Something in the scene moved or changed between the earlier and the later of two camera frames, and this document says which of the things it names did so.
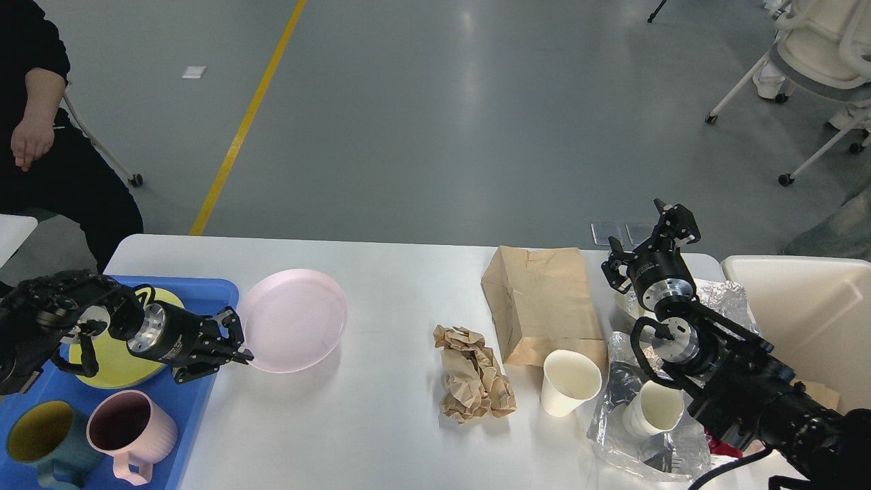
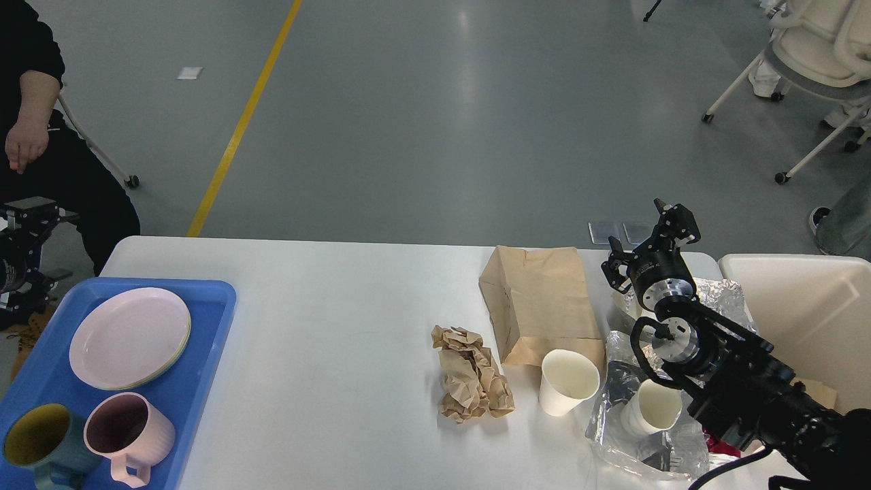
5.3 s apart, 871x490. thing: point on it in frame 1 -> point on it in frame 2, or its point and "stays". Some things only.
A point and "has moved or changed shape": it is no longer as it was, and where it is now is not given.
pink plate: x=292 y=320 has moved or changed shape
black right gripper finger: x=678 y=226 stays
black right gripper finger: x=611 y=267 stays
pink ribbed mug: x=137 y=431 stays
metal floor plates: x=629 y=234 stays
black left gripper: x=160 y=331 -> x=20 y=250
